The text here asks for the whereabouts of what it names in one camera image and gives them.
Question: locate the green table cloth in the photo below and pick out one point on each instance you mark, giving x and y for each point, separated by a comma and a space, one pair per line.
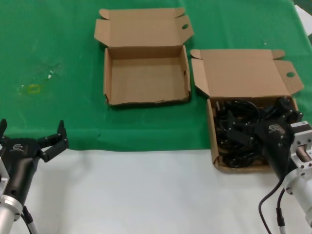
61, 36

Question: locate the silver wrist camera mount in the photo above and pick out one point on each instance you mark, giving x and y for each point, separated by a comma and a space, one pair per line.
303, 151
3, 175

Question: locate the open cardboard box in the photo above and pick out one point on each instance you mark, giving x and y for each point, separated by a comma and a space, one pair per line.
136, 24
243, 73

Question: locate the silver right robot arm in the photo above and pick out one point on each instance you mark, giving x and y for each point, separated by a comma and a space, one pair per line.
302, 195

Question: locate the white paper sheet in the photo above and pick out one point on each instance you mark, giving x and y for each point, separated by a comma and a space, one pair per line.
304, 14

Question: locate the dark green object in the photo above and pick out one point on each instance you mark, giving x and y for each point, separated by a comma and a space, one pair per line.
310, 41

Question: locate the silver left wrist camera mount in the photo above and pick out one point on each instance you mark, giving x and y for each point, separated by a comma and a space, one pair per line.
3, 175

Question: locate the yellow tape square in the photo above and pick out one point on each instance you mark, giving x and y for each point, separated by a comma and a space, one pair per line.
29, 89

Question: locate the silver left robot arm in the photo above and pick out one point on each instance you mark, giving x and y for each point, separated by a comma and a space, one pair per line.
7, 214

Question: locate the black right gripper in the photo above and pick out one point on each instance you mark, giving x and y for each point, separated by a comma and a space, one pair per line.
278, 146

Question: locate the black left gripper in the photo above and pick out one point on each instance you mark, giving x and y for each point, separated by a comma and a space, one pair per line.
22, 158

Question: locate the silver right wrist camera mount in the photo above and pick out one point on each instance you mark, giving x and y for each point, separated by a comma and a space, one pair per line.
303, 151

